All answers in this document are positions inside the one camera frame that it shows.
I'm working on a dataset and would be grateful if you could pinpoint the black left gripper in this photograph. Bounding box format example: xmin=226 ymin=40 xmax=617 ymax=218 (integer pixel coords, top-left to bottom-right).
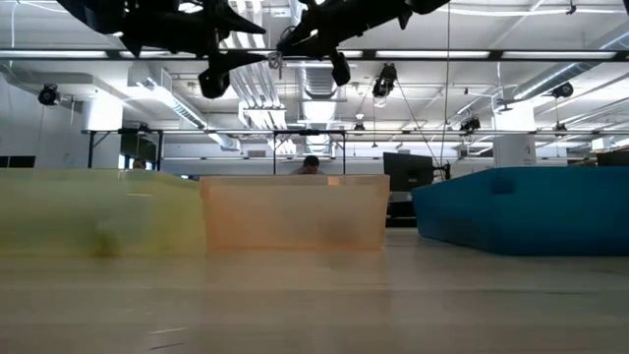
xmin=120 ymin=0 xmax=266 ymax=99

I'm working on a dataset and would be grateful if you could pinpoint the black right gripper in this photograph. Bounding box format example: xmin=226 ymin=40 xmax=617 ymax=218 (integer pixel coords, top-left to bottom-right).
xmin=276 ymin=0 xmax=415 ymax=88

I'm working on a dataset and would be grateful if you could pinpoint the orange translucent plastic bin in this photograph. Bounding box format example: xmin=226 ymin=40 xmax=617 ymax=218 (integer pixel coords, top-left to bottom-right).
xmin=199 ymin=174 xmax=391 ymax=253

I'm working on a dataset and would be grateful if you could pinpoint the yellow translucent plastic bin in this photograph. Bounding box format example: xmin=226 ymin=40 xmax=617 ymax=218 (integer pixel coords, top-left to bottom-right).
xmin=0 ymin=168 xmax=207 ymax=257

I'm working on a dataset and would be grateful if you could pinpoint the teal plastic bin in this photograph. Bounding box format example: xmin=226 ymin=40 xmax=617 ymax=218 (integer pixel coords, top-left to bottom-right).
xmin=411 ymin=165 xmax=629 ymax=257

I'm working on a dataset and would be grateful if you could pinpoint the black computer monitor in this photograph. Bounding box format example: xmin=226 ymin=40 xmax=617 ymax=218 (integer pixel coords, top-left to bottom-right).
xmin=382 ymin=151 xmax=435 ymax=193

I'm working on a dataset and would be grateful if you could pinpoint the white building column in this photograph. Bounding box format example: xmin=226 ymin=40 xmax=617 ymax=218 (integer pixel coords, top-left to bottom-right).
xmin=492 ymin=100 xmax=538 ymax=168

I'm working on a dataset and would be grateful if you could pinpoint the silver ceiling duct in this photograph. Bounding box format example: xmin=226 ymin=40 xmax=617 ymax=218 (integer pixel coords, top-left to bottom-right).
xmin=297 ymin=63 xmax=345 ymax=99

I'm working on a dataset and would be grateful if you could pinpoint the black background table frame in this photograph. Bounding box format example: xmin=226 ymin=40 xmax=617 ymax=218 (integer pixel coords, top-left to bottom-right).
xmin=86 ymin=127 xmax=348 ymax=176

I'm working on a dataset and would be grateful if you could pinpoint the thin hanging black cable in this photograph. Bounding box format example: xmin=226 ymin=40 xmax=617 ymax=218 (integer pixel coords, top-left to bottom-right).
xmin=439 ymin=0 xmax=451 ymax=168

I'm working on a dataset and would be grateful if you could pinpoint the black metal rig frame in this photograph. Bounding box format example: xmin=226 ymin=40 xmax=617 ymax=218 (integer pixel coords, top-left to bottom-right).
xmin=0 ymin=47 xmax=629 ymax=62

